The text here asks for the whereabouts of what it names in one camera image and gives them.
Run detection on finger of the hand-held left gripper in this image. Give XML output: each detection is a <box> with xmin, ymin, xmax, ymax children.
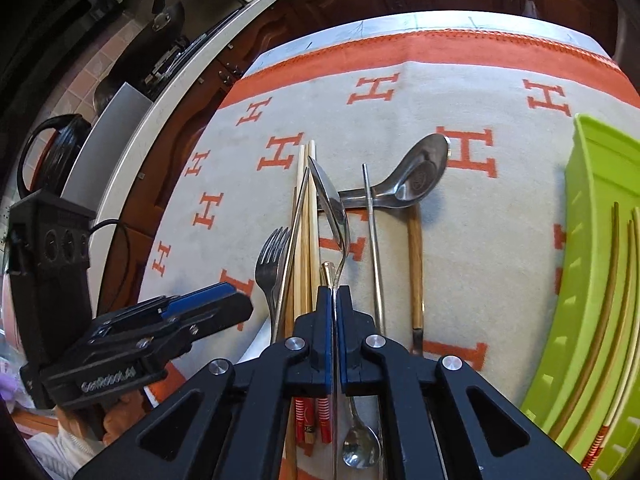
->
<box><xmin>97</xmin><ymin>281</ymin><xmax>239</xmax><ymax>337</ymax></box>
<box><xmin>89</xmin><ymin>294</ymin><xmax>254</xmax><ymax>362</ymax></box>

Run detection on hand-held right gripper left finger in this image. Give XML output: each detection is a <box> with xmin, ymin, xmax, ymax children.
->
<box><xmin>75</xmin><ymin>285</ymin><xmax>334</xmax><ymax>480</ymax></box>

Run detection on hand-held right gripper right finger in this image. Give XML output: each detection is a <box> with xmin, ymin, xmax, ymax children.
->
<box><xmin>336</xmin><ymin>285</ymin><xmax>591</xmax><ymax>480</ymax></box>

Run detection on red striped wooden chopstick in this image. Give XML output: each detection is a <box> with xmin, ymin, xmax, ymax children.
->
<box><xmin>592</xmin><ymin>335</ymin><xmax>640</xmax><ymax>468</ymax></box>
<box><xmin>306</xmin><ymin>140</ymin><xmax>334</xmax><ymax>445</ymax></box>
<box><xmin>294</xmin><ymin>144</ymin><xmax>315</xmax><ymax>457</ymax></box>

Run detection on large steel spoon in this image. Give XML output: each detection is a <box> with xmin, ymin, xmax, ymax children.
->
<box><xmin>307</xmin><ymin>155</ymin><xmax>350</xmax><ymax>480</ymax></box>

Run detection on gold handled steel spoon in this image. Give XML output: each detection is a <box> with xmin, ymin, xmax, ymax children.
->
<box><xmin>320</xmin><ymin>261</ymin><xmax>382</xmax><ymax>469</ymax></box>

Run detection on green plastic utensil tray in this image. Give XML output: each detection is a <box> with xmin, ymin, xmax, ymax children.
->
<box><xmin>519</xmin><ymin>114</ymin><xmax>640</xmax><ymax>480</ymax></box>

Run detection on person's left forearm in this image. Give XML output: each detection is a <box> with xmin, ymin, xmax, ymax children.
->
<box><xmin>27</xmin><ymin>417</ymin><xmax>103</xmax><ymax>468</ymax></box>

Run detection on person's left hand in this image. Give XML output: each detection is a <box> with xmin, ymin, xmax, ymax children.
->
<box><xmin>102</xmin><ymin>389</ymin><xmax>154</xmax><ymax>442</ymax></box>

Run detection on steel fork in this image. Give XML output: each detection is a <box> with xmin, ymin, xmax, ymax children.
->
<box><xmin>254</xmin><ymin>226</ymin><xmax>292</xmax><ymax>347</ymax></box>

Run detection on black kettle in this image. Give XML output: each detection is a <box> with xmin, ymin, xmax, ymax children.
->
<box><xmin>16</xmin><ymin>114</ymin><xmax>92</xmax><ymax>199</ymax></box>

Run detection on orange and beige printed blanket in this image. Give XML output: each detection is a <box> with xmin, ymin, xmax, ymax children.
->
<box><xmin>136</xmin><ymin>27</ymin><xmax>640</xmax><ymax>411</ymax></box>

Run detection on stainless steel stove panel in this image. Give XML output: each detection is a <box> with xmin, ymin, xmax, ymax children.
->
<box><xmin>61</xmin><ymin>82</ymin><xmax>154</xmax><ymax>202</ymax></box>

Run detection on white kitchen countertop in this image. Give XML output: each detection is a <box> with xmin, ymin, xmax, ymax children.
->
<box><xmin>94</xmin><ymin>0</ymin><xmax>617</xmax><ymax>251</ymax></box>

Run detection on gas stove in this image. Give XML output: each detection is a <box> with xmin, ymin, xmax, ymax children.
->
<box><xmin>144</xmin><ymin>34</ymin><xmax>207</xmax><ymax>87</ymax></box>

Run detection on dark wooden chopstick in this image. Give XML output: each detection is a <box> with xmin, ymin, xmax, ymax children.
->
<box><xmin>549</xmin><ymin>202</ymin><xmax>621</xmax><ymax>442</ymax></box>
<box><xmin>569</xmin><ymin>219</ymin><xmax>634</xmax><ymax>455</ymax></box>

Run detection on brown wooden kitchen cabinets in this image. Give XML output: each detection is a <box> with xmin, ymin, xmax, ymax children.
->
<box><xmin>97</xmin><ymin>0</ymin><xmax>623</xmax><ymax>313</ymax></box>

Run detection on black cable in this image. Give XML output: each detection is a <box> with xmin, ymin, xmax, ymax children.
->
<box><xmin>88</xmin><ymin>218</ymin><xmax>135</xmax><ymax>281</ymax></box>

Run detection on wooden handled utensil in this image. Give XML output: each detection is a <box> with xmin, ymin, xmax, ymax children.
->
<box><xmin>406</xmin><ymin>204</ymin><xmax>427</xmax><ymax>357</ymax></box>

